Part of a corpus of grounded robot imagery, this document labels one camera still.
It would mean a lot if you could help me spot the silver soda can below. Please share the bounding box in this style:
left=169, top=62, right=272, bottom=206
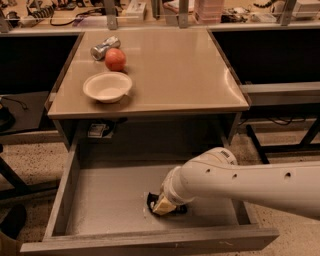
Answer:
left=90, top=36, right=121, bottom=61

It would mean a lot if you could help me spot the black shoe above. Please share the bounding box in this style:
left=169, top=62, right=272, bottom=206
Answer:
left=0, top=204, right=27, bottom=239

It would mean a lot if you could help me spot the metal post right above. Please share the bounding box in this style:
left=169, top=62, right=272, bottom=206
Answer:
left=279, top=0, right=297, bottom=26

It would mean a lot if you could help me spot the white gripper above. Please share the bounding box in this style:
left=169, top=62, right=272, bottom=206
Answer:
left=151, top=166, right=194, bottom=216

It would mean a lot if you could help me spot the black coiled cable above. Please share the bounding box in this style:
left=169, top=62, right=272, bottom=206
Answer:
left=27, top=4, right=56, bottom=22

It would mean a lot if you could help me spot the metal post middle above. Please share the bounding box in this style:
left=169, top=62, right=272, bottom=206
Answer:
left=178, top=0, right=189, bottom=28

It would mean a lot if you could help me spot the black chair base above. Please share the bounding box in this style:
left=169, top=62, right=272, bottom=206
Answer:
left=0, top=157, right=60, bottom=200

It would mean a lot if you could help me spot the black rxbar chocolate wrapper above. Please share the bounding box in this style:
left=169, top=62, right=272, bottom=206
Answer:
left=147, top=193, right=187, bottom=214

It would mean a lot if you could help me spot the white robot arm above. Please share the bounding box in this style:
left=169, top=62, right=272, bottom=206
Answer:
left=151, top=147, right=320, bottom=219

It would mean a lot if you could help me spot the white label tag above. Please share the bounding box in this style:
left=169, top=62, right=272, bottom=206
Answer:
left=88, top=124, right=106, bottom=138

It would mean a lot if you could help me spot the grey open drawer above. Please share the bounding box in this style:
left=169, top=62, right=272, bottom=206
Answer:
left=22, top=135, right=279, bottom=256

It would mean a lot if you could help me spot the white cardboard box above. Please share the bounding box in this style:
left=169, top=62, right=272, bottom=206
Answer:
left=125, top=0, right=147, bottom=21

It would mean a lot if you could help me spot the metal post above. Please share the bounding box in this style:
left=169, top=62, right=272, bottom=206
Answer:
left=178, top=0, right=189, bottom=28
left=104, top=0, right=118, bottom=30
left=279, top=0, right=297, bottom=26

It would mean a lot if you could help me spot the metal post left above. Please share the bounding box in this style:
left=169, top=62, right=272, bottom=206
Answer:
left=104, top=0, right=118, bottom=30

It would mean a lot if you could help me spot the black table leg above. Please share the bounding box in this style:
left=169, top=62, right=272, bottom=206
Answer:
left=246, top=125, right=270, bottom=164

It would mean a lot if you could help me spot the grey counter cabinet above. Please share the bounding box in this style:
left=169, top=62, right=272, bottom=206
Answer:
left=48, top=27, right=249, bottom=146

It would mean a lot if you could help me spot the pink stacked box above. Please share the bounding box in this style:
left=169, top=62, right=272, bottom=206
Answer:
left=193, top=0, right=224, bottom=24

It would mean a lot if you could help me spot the red apple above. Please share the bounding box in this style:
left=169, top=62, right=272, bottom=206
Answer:
left=105, top=48, right=126, bottom=71

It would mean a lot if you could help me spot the white paper bowl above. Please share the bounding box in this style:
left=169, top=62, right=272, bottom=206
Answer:
left=83, top=72, right=133, bottom=103

